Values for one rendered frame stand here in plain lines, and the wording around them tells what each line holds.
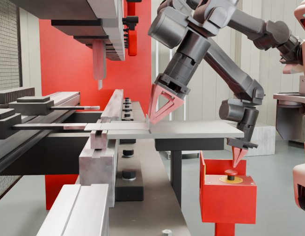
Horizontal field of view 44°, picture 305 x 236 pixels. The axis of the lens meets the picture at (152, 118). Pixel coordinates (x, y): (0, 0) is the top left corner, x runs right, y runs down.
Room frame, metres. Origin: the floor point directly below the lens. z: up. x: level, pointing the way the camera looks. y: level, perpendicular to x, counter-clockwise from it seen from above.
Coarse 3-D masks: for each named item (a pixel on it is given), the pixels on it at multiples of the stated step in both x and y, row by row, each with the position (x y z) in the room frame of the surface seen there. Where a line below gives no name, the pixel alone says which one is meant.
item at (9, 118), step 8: (0, 112) 0.74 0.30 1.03; (8, 112) 0.77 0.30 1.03; (0, 120) 0.72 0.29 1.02; (8, 120) 0.74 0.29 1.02; (16, 120) 0.79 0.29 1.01; (0, 128) 0.71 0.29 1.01; (8, 128) 0.74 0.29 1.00; (16, 128) 0.76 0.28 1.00; (24, 128) 0.76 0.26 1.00; (32, 128) 0.76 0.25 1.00; (40, 128) 0.76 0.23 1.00; (48, 128) 0.76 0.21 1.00; (56, 128) 0.76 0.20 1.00; (64, 128) 0.76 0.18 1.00; (72, 128) 0.77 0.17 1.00; (80, 128) 0.77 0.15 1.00; (0, 136) 0.71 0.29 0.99; (8, 136) 0.74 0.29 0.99
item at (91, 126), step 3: (90, 123) 0.82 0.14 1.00; (93, 123) 0.82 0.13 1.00; (96, 123) 0.82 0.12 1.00; (99, 123) 0.82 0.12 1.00; (87, 126) 0.77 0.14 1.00; (90, 126) 0.77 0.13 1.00; (93, 126) 0.77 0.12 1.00; (96, 126) 0.77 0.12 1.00; (99, 126) 0.77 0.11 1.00; (84, 129) 0.73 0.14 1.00; (87, 129) 0.73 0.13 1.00; (90, 129) 0.73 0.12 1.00; (93, 129) 0.73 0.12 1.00; (96, 129) 0.74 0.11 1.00; (99, 129) 0.74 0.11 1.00
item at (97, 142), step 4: (100, 120) 0.88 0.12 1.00; (108, 120) 0.88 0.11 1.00; (92, 132) 0.71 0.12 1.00; (96, 132) 0.74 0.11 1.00; (100, 132) 0.77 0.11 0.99; (92, 136) 0.70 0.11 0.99; (96, 136) 0.72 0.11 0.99; (100, 136) 0.72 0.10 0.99; (104, 136) 0.70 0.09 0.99; (92, 140) 0.70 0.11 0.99; (96, 140) 0.70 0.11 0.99; (100, 140) 0.70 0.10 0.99; (104, 140) 0.70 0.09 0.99; (92, 144) 0.70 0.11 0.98; (96, 144) 0.70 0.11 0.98; (100, 144) 0.70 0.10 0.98; (104, 144) 0.70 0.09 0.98; (92, 148) 0.70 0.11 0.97; (96, 148) 0.70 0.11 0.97; (100, 148) 0.70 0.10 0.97
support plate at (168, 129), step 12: (168, 120) 0.88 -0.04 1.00; (180, 120) 0.88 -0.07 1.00; (192, 120) 0.88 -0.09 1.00; (204, 120) 0.88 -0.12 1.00; (216, 120) 0.88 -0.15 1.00; (108, 132) 0.71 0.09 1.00; (120, 132) 0.71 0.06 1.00; (132, 132) 0.71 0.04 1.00; (144, 132) 0.71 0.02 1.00; (156, 132) 0.71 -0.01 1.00; (168, 132) 0.71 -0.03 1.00; (180, 132) 0.71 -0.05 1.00; (192, 132) 0.71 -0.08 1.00; (204, 132) 0.71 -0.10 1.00; (216, 132) 0.71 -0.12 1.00; (228, 132) 0.71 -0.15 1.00; (240, 132) 0.71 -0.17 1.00
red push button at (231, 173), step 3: (225, 171) 1.13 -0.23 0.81; (228, 171) 1.12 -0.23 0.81; (231, 171) 1.12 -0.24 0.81; (234, 171) 1.12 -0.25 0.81; (225, 174) 1.12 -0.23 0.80; (228, 174) 1.11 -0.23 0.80; (231, 174) 1.11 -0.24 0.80; (234, 174) 1.11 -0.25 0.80; (228, 177) 1.12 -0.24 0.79; (231, 177) 1.12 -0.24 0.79
